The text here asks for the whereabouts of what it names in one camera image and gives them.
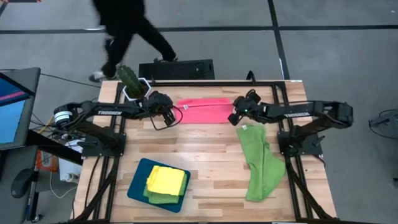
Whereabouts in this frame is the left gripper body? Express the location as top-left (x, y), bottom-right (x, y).
top-left (144, 90), bottom-right (177, 127)

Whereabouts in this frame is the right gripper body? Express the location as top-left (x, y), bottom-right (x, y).
top-left (228, 89), bottom-right (265, 127)

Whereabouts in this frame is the pink microfiber towel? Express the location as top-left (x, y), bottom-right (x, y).
top-left (173, 97), bottom-right (234, 124)

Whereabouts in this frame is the yellow microfiber towel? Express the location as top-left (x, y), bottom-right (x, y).
top-left (146, 165), bottom-right (187, 197)

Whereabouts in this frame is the blue plastic tray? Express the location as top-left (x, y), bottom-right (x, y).
top-left (126, 157), bottom-right (192, 214)

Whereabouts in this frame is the white hexagonal plant pot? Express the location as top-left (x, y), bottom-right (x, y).
top-left (122, 77), bottom-right (152, 102)

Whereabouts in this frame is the green cactus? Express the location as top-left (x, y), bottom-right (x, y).
top-left (116, 64), bottom-right (147, 98)

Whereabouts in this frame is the person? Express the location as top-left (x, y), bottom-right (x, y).
top-left (88, 0), bottom-right (178, 83)

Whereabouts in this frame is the white paper box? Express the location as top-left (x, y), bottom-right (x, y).
top-left (58, 138), bottom-right (86, 183)

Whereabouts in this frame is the white power strip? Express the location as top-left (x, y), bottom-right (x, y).
top-left (63, 172), bottom-right (80, 183)

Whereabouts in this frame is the black desk support bar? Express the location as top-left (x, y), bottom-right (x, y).
top-left (25, 129), bottom-right (85, 166)

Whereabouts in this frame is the orange packet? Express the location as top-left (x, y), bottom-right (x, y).
top-left (35, 149), bottom-right (60, 174)

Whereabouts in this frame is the black floor stand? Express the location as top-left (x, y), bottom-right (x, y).
top-left (368, 108), bottom-right (398, 140)

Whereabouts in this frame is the black computer monitor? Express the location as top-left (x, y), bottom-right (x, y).
top-left (0, 67), bottom-right (42, 151)

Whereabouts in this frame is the grey desk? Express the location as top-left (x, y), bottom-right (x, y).
top-left (0, 144), bottom-right (40, 224)

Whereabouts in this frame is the black computer mouse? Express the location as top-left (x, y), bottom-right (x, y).
top-left (9, 169), bottom-right (34, 199)

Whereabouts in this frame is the black aluminium table frame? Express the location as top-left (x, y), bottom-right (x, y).
top-left (67, 79), bottom-right (343, 224)

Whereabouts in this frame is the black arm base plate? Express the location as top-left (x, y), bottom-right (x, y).
top-left (81, 132), bottom-right (127, 158)
top-left (277, 129), bottom-right (324, 156)

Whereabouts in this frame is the black floor cable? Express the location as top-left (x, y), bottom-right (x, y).
top-left (39, 72), bottom-right (102, 89)

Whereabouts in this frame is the yellow cable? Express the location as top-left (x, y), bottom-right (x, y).
top-left (37, 116), bottom-right (56, 135)

